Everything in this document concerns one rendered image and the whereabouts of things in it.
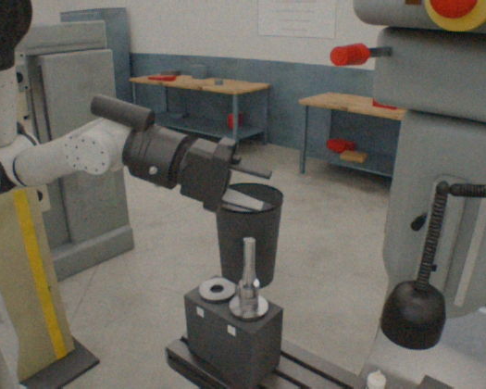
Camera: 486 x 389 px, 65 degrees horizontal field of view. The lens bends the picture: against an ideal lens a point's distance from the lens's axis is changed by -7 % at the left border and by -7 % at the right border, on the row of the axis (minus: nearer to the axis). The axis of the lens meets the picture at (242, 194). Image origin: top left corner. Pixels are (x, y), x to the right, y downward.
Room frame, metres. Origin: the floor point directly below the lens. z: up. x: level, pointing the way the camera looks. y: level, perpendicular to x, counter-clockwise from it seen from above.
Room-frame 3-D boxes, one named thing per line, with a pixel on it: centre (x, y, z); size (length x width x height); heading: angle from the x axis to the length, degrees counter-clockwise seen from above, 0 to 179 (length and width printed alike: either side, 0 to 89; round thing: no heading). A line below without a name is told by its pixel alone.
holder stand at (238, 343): (0.80, 0.02, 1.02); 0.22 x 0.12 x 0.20; 50
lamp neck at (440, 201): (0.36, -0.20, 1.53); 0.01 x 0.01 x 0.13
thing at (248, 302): (0.77, -0.01, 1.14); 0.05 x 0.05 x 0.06
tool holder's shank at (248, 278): (0.77, -0.01, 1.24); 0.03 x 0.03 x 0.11
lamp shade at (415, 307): (0.36, -0.20, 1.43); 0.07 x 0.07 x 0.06
